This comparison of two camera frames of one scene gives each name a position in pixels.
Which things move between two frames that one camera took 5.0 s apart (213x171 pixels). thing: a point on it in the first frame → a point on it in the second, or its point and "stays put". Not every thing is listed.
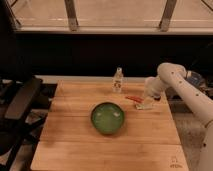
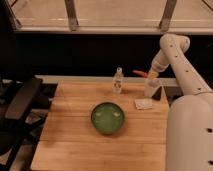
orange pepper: [134, 98] → [144, 74]
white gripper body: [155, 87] → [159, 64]
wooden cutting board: [147, 141] stays put
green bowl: [107, 117] stays put
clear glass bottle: [117, 80] stays put
